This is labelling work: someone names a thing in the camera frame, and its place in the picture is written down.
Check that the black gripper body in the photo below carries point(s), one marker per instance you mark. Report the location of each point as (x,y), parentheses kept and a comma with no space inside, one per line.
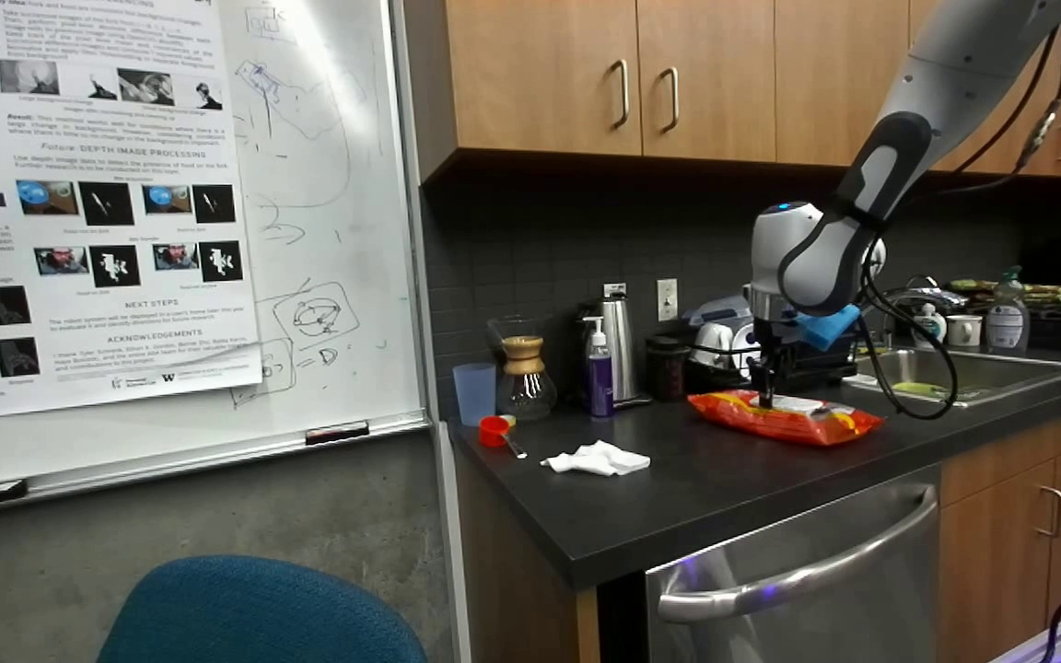
(775,340)

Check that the orange chip bag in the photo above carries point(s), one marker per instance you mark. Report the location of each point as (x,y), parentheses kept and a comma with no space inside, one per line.
(826,424)

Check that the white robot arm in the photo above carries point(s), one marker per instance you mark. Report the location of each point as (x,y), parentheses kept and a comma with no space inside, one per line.
(958,62)

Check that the glass jar with lid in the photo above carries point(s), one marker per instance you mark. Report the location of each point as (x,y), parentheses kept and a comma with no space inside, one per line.
(523,381)

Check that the white plate blue dots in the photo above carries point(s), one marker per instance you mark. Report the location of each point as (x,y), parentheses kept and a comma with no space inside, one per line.
(724,344)

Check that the black dish rack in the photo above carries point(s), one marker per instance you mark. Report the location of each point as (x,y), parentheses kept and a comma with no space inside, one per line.
(826,369)

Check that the dark jar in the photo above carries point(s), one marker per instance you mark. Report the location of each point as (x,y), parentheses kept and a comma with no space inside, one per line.
(663,361)

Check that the white soap dispenser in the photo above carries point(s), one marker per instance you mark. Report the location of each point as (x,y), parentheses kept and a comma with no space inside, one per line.
(924,333)

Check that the purple bottle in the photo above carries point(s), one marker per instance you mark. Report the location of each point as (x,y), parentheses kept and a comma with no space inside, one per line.
(599,372)

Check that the chrome faucet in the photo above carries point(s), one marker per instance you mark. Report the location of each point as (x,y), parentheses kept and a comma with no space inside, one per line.
(937,296)

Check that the white crumpled tissue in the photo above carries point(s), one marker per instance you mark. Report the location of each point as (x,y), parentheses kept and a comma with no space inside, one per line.
(599,460)

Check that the small white cup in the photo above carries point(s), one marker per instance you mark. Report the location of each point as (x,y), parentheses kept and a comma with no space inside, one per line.
(965,333)

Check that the clear soap bottle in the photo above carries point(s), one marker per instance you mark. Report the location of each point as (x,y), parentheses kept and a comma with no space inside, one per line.
(1006,321)

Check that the stainless steel dishwasher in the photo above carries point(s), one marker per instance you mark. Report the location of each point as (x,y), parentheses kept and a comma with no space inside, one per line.
(847,614)

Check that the steel sink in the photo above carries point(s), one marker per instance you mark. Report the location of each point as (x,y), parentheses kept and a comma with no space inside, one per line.
(1021,369)

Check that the small red object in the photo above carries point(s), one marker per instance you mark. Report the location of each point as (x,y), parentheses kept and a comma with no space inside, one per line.
(495,434)

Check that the blue plastic cup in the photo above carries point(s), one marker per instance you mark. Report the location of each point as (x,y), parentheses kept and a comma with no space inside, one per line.
(474,397)

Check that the black whiteboard marker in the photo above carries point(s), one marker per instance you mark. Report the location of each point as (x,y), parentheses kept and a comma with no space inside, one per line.
(335,434)

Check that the whiteboard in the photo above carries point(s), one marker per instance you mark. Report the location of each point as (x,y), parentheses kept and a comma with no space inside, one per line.
(334,245)

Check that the research poster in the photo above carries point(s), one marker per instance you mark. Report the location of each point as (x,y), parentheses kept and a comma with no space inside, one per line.
(88,149)

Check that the white wall outlet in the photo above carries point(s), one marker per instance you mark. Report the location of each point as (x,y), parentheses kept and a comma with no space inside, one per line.
(669,299)

